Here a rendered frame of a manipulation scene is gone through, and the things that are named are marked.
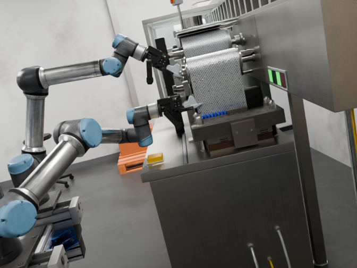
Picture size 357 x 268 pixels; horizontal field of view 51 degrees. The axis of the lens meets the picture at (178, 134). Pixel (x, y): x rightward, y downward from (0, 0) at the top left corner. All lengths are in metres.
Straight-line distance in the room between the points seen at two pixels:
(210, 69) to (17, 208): 1.02
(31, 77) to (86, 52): 3.63
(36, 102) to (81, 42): 3.51
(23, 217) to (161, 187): 0.60
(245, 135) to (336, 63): 0.71
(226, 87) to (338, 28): 0.88
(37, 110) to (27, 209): 0.73
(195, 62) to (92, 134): 0.61
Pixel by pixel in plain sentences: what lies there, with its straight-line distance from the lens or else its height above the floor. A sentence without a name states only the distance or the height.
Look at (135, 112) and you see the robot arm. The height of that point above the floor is 1.13.
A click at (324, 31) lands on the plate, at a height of 1.34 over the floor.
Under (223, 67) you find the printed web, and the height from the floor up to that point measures 1.24.
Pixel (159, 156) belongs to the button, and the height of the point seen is 0.92.
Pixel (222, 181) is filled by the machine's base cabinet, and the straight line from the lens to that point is 1.63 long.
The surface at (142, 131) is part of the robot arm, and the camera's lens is 1.79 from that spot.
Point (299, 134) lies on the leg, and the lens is 2.06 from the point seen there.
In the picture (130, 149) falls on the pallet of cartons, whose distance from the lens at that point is 5.02.
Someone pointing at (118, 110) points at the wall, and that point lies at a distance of 5.40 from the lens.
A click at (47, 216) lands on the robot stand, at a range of 1.90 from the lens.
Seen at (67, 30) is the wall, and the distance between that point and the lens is 5.41.
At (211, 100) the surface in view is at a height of 1.10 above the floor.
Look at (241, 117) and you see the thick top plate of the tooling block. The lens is 1.64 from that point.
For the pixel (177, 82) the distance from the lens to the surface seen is 2.82.
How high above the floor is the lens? 1.40
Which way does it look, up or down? 13 degrees down
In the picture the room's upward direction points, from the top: 13 degrees counter-clockwise
